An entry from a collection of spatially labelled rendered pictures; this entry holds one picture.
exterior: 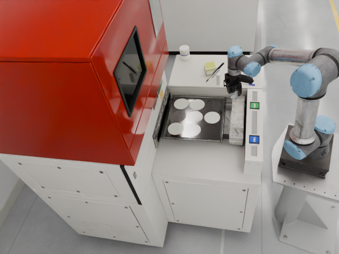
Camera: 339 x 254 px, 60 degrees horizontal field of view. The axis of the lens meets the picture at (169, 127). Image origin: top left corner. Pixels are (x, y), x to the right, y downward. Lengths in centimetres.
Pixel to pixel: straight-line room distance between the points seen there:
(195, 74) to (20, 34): 125
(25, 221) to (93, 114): 200
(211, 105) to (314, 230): 125
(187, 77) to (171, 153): 56
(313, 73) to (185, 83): 101
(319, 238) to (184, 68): 158
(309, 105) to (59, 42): 98
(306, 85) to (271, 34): 301
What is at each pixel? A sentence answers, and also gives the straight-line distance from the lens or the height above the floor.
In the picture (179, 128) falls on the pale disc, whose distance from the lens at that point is 182.
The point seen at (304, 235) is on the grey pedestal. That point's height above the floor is 1.
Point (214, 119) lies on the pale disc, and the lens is 185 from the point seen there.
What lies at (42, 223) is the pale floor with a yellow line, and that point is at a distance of 287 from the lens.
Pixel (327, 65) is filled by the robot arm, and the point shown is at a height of 154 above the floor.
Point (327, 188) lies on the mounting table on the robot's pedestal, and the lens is 177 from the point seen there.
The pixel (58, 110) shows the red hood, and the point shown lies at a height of 158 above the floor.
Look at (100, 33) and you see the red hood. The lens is 99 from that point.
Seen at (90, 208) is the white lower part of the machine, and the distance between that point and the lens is 195.
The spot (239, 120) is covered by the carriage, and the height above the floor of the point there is 88.
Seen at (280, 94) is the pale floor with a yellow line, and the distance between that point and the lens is 333.
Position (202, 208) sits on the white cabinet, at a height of 42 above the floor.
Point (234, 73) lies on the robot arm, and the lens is 163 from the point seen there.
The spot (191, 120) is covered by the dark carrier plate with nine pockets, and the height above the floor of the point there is 90.
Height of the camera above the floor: 230
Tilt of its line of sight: 50 degrees down
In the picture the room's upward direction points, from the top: 12 degrees counter-clockwise
